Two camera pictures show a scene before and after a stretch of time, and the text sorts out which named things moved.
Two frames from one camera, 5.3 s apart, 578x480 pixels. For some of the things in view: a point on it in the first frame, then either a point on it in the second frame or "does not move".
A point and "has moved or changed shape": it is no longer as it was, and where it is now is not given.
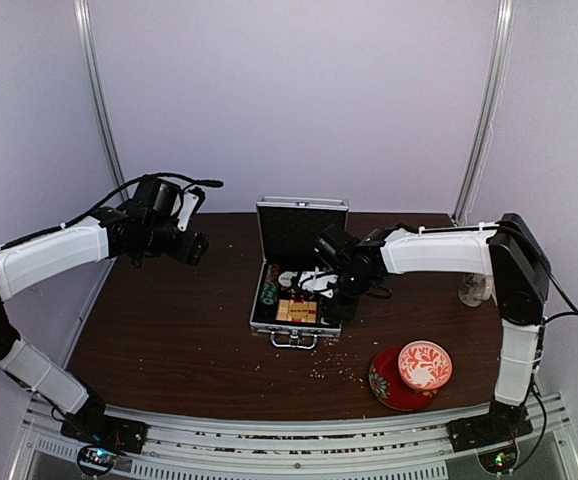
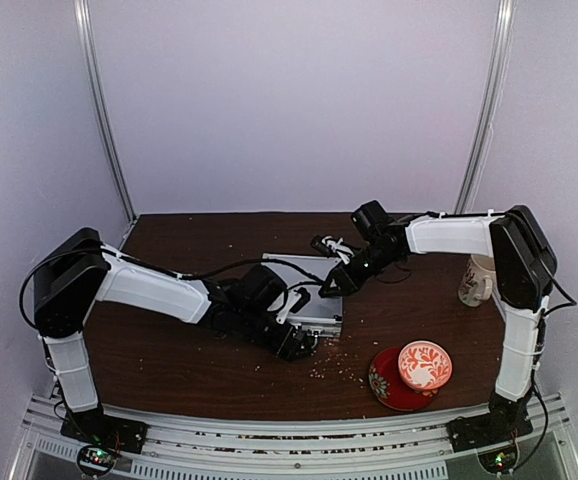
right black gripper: x=339 y=313 to x=348 y=283
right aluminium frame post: x=496 y=83 does not move
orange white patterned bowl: x=425 y=365 does not move
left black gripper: x=193 y=247 to x=289 y=352
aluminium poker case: x=288 y=230 has moved or changed shape
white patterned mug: x=475 y=289 does not move
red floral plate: x=388 y=387 does not move
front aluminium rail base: x=418 y=447 does not move
